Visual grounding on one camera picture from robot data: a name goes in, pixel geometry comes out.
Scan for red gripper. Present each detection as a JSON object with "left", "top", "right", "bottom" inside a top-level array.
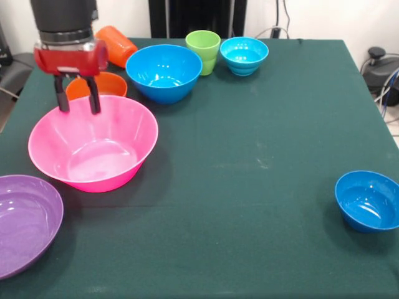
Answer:
[{"left": 33, "top": 37, "right": 110, "bottom": 116}]

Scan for orange plastic bowl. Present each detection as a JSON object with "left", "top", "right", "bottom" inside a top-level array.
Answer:
[{"left": 65, "top": 72, "right": 128, "bottom": 102}]

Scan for large pink plastic bowl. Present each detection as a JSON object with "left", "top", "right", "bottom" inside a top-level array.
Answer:
[{"left": 27, "top": 95, "right": 160, "bottom": 193}]

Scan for orange plastic cup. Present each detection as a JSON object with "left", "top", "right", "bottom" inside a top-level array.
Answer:
[{"left": 94, "top": 25, "right": 139, "bottom": 69}]

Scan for large light blue bowl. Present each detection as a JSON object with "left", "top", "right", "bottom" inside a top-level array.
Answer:
[{"left": 125, "top": 44, "right": 203, "bottom": 105}]

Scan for large purple plastic bowl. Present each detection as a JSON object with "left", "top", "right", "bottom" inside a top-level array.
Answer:
[{"left": 0, "top": 174, "right": 65, "bottom": 281}]

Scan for grey office chair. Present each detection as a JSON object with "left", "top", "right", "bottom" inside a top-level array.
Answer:
[{"left": 0, "top": 21, "right": 46, "bottom": 100}]

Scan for green plastic cup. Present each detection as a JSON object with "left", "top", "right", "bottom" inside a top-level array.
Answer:
[{"left": 185, "top": 29, "right": 221, "bottom": 77}]

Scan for small cyan ribbed bowl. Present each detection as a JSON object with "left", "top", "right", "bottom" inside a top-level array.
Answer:
[{"left": 219, "top": 36, "right": 269, "bottom": 77}]

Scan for dark green tablecloth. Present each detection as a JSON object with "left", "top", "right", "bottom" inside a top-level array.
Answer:
[{"left": 0, "top": 36, "right": 399, "bottom": 299}]

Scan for small dark blue bowl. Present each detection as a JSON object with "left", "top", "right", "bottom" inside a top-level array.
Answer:
[{"left": 335, "top": 170, "right": 399, "bottom": 234}]

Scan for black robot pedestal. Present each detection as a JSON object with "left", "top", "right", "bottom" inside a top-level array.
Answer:
[{"left": 148, "top": 0, "right": 248, "bottom": 39}]

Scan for black power cable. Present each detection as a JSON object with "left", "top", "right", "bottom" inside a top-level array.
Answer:
[{"left": 270, "top": 0, "right": 291, "bottom": 39}]

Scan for blue cable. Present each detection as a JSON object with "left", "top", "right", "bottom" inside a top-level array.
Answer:
[{"left": 373, "top": 68, "right": 399, "bottom": 125}]

